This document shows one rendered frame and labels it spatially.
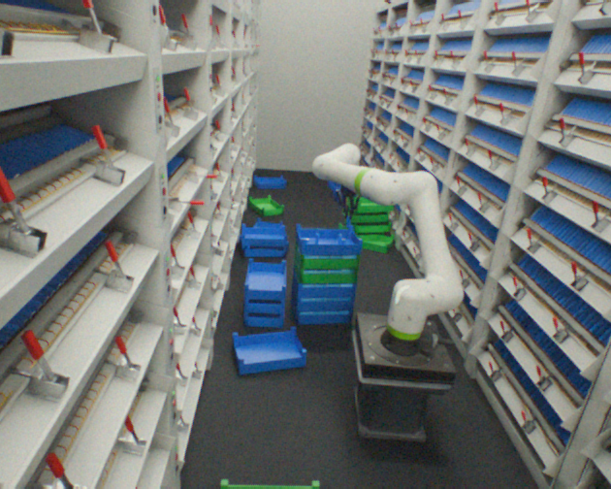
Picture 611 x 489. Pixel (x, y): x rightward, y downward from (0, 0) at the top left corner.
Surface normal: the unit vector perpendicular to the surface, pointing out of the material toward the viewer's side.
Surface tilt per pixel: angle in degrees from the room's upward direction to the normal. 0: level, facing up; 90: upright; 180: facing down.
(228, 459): 0
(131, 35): 90
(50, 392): 90
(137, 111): 90
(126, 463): 18
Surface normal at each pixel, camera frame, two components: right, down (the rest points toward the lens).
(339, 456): 0.07, -0.91
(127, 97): 0.04, 0.40
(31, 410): 0.38, -0.86
